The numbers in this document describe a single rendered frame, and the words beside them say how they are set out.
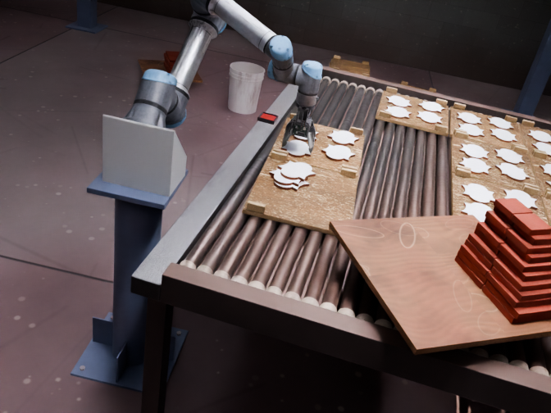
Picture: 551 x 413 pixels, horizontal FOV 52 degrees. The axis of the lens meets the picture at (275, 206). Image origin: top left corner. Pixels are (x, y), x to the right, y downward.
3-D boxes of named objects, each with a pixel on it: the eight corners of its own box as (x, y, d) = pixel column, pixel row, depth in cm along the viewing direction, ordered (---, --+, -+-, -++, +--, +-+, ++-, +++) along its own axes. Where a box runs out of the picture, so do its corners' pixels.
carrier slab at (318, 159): (267, 158, 215) (268, 155, 214) (286, 120, 250) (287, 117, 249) (357, 179, 212) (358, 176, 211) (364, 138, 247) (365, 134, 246)
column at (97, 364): (70, 375, 227) (62, 191, 182) (108, 313, 260) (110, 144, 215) (161, 397, 225) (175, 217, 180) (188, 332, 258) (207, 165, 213)
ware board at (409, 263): (414, 355, 123) (416, 349, 122) (328, 225, 162) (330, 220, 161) (585, 331, 140) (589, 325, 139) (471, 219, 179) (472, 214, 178)
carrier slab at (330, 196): (241, 213, 180) (242, 209, 179) (267, 159, 214) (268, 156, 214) (348, 239, 177) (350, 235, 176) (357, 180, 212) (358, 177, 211)
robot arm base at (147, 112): (118, 119, 180) (127, 92, 183) (120, 134, 195) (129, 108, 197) (164, 133, 183) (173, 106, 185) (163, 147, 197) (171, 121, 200)
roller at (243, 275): (222, 297, 151) (226, 284, 148) (339, 86, 315) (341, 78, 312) (239, 304, 150) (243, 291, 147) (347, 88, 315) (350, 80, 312)
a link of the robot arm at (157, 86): (128, 96, 186) (140, 61, 190) (141, 114, 199) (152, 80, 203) (161, 102, 185) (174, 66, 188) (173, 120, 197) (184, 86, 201)
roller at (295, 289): (276, 314, 148) (280, 301, 146) (365, 93, 313) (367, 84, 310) (293, 320, 148) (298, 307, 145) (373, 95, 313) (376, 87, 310)
